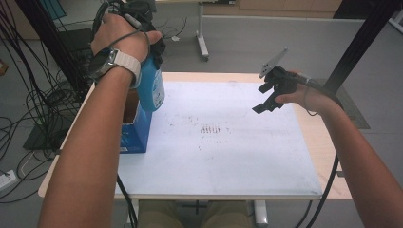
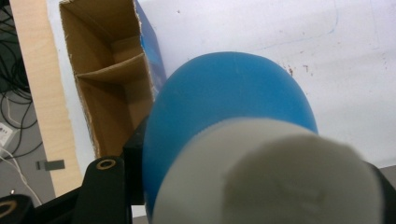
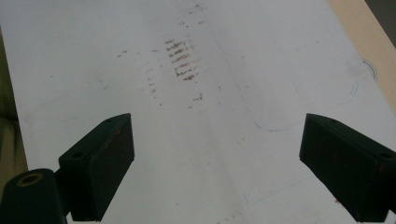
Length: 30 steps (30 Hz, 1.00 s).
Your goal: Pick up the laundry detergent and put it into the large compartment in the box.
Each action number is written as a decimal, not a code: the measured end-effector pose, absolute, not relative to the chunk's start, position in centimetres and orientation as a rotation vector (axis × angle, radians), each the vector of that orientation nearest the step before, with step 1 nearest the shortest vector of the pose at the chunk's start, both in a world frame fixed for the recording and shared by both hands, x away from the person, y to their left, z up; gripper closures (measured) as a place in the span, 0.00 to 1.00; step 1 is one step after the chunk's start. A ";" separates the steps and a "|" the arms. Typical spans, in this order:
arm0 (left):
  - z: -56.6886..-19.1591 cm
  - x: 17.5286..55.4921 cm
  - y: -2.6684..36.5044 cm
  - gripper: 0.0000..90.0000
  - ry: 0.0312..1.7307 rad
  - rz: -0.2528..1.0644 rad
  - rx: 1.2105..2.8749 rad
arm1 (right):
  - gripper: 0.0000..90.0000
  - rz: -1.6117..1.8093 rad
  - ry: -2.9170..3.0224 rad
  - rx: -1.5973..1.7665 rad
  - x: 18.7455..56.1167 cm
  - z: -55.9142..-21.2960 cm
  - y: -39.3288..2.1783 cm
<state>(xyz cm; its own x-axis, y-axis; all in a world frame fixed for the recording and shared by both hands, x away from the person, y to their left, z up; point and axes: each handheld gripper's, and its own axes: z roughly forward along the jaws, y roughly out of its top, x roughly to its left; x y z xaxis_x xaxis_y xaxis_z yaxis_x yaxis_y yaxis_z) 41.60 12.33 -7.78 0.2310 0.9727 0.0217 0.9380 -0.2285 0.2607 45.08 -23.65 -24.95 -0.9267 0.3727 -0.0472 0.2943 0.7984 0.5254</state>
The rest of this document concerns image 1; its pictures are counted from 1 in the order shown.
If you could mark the person's left leg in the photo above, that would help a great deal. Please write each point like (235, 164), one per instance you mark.
(161, 215)

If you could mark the white table leg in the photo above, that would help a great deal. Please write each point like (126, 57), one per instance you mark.
(135, 212)
(260, 213)

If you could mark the person's leg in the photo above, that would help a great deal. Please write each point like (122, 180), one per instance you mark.
(161, 215)
(228, 215)

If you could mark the black computer case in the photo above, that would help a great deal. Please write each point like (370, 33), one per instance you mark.
(76, 41)

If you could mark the blue detergent bottle white cap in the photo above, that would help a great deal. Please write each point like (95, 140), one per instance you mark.
(153, 91)

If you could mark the white background table frame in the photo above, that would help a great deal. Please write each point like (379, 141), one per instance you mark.
(202, 41)

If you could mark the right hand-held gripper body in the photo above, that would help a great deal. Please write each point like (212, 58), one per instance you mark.
(280, 80)

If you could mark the person's right hand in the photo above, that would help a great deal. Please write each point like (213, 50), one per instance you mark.
(304, 95)

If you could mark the grey floor mat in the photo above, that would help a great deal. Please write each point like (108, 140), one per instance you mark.
(351, 109)

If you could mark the blue cardboard box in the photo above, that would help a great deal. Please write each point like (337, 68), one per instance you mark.
(138, 133)

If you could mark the black metal pole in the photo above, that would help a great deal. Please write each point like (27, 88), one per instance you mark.
(47, 34)
(361, 41)

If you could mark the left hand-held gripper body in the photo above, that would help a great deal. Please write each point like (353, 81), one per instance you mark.
(142, 14)

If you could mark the wristwatch with beige band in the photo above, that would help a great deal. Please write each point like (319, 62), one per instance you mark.
(120, 63)

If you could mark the person's left hand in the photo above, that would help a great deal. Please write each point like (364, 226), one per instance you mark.
(120, 34)

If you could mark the person's right leg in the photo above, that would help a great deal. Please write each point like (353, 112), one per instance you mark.
(228, 215)

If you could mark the white table mat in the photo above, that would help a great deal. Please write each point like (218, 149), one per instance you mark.
(237, 158)

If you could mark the white power strip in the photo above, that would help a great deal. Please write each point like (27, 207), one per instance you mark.
(7, 180)

